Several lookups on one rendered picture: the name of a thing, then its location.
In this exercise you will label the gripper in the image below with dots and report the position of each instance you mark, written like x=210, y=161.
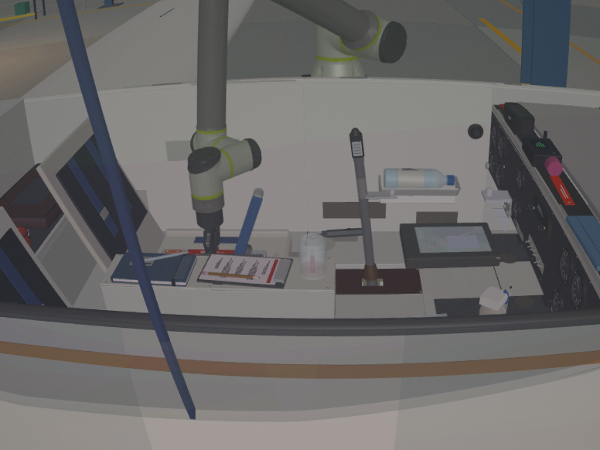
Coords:
x=209, y=220

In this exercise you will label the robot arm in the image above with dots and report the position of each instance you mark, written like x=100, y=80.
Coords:
x=212, y=70

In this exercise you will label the blue lever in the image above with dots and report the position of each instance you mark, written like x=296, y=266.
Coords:
x=250, y=220

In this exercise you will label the white and black seat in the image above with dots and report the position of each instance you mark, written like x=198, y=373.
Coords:
x=19, y=267
x=94, y=187

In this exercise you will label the grey stick with black grip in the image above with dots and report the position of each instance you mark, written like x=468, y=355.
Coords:
x=364, y=215

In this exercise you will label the red flat tag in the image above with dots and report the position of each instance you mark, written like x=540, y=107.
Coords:
x=175, y=251

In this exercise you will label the yellow pencil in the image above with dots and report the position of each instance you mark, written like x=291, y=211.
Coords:
x=232, y=275

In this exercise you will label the black clipboard with paper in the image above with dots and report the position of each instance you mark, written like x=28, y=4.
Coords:
x=244, y=269

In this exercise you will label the grey pen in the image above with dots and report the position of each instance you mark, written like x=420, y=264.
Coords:
x=161, y=257

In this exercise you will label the blue notebook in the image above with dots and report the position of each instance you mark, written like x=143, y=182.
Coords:
x=159, y=271

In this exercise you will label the clear plastic beaker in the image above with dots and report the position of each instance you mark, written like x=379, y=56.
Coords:
x=312, y=260

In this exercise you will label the blue slanted strut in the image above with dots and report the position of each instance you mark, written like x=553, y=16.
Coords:
x=117, y=197

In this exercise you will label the dark grey bar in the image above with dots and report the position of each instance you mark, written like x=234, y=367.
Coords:
x=340, y=231

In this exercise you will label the brown rectangular pad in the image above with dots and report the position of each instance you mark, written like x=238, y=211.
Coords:
x=342, y=210
x=437, y=217

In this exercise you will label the white glider cockpit body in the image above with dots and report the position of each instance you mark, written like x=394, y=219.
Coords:
x=300, y=398

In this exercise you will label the dark red cushion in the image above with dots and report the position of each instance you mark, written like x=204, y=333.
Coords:
x=28, y=201

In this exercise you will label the red fire extinguisher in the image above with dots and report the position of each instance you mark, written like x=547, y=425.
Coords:
x=23, y=236

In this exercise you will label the dark red floor plate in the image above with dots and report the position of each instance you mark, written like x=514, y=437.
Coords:
x=403, y=281

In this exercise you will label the white bottle with blue cap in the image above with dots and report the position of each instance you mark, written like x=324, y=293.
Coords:
x=415, y=178

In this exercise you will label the black tablet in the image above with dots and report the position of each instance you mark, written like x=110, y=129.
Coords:
x=447, y=244

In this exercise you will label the white capped cup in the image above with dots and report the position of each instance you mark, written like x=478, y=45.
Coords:
x=493, y=300

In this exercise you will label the black rounded box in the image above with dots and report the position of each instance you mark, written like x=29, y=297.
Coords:
x=519, y=115

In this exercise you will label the black box with green marks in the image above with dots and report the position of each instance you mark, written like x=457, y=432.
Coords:
x=541, y=147

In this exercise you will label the pink round knob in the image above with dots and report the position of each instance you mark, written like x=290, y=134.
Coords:
x=553, y=165

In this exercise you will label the blue pad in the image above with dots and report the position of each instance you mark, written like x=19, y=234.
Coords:
x=583, y=239

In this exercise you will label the blue pillar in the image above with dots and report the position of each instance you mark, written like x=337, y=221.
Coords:
x=546, y=42

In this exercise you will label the black round wall knob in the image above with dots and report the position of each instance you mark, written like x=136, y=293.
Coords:
x=475, y=131

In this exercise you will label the white bracket box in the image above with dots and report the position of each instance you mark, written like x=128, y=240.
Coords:
x=497, y=208

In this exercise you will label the blue post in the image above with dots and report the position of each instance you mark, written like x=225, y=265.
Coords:
x=35, y=8

